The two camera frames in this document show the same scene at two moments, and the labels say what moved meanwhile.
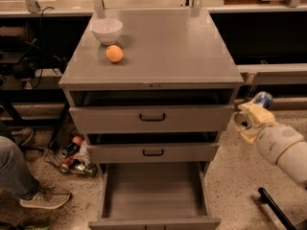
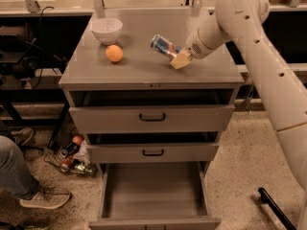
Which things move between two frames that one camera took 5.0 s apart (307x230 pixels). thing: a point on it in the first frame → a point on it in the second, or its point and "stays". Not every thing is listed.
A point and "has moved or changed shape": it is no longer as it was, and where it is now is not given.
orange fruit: x=114 y=54 stays
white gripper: x=277 y=144 → x=193 y=46
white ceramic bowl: x=107 y=30 stays
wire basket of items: x=73 y=159 stays
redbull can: x=264 y=99 has moved or changed shape
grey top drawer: x=153 y=111 stays
